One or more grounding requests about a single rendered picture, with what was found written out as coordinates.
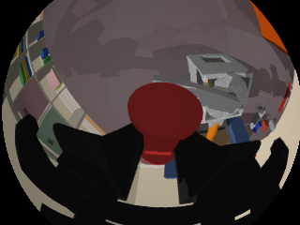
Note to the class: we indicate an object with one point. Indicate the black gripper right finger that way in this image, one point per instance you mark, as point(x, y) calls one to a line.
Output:
point(199, 161)

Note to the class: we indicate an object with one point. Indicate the light grey cylinder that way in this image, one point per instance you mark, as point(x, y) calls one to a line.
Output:
point(272, 125)

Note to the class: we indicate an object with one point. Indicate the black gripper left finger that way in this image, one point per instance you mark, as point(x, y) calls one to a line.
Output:
point(117, 154)

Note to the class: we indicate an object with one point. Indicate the grey crank handle with dark red knob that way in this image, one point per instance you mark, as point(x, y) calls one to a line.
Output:
point(169, 110)

